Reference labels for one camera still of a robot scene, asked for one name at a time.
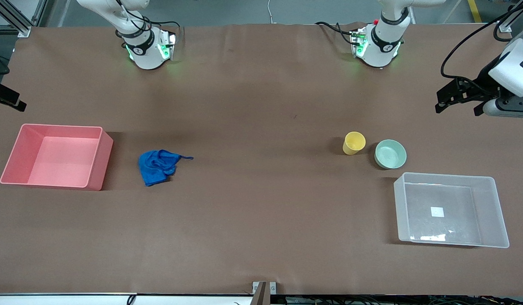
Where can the pale green bowl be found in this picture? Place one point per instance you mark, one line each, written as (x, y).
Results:
(390, 154)

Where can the white square label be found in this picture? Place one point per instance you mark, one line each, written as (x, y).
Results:
(437, 212)

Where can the pink plastic bin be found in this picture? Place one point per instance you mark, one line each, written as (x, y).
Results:
(20, 161)

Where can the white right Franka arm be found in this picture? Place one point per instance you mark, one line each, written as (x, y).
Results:
(145, 55)

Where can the brown table cover sheet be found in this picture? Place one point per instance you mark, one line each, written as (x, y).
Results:
(261, 127)

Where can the clear plastic box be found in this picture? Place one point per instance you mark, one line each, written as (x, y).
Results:
(490, 212)

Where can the yellow plastic cup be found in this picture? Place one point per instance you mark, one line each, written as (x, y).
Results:
(353, 144)

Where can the blue cloth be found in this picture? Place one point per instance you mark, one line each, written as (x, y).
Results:
(153, 167)

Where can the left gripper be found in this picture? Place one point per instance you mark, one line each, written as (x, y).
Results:
(484, 83)

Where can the white table edge rail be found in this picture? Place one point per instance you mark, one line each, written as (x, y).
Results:
(75, 300)

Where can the metal table edge bracket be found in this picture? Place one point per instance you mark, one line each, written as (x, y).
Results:
(258, 288)

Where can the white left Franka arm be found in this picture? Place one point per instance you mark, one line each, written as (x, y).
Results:
(382, 46)

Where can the aluminium frame profile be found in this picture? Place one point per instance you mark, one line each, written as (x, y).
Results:
(20, 27)
(505, 26)

